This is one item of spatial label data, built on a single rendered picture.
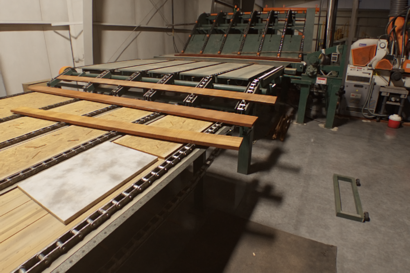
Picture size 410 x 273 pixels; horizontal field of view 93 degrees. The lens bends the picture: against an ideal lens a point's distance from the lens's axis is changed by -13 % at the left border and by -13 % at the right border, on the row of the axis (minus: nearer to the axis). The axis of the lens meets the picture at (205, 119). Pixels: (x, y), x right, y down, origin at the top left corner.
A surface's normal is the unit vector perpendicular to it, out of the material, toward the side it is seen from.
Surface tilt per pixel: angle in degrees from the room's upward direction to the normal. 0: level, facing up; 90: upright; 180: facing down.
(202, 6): 90
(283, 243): 0
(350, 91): 90
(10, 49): 87
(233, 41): 46
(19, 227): 0
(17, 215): 0
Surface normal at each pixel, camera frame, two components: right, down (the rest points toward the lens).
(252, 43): -0.34, -0.43
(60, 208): 0.00, -0.94
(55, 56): 0.88, 0.16
